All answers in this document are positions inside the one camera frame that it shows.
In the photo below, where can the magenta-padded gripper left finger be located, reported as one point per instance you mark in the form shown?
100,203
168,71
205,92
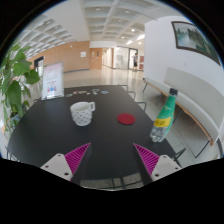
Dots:
75,160

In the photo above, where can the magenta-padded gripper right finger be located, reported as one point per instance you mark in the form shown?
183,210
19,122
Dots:
150,161

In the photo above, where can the green plastic drink bottle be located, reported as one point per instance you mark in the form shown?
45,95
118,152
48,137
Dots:
163,120

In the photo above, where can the white dotted mug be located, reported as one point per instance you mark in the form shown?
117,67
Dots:
81,115

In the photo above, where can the flat round red coaster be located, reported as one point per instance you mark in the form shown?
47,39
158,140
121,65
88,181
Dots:
126,119

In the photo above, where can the small green round badge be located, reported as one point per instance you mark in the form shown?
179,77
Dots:
69,95

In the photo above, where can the small pale trinket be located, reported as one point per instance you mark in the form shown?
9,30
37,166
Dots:
95,91

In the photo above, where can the small blue card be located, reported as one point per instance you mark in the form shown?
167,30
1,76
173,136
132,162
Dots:
104,92

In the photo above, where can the long white bench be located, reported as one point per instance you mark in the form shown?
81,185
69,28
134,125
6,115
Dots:
196,100

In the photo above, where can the clear standing sign holder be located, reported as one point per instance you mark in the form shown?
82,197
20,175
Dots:
52,80

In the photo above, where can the potted green leafy plant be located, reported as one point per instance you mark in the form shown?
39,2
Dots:
15,93

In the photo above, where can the person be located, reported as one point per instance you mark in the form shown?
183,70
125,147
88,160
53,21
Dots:
135,61

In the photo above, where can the dark framed landscape picture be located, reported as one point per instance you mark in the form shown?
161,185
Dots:
195,40

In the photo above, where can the recessed ceiling lights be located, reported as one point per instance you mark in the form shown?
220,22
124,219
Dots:
131,30

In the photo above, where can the white wall notice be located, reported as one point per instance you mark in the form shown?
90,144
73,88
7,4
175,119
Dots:
83,54

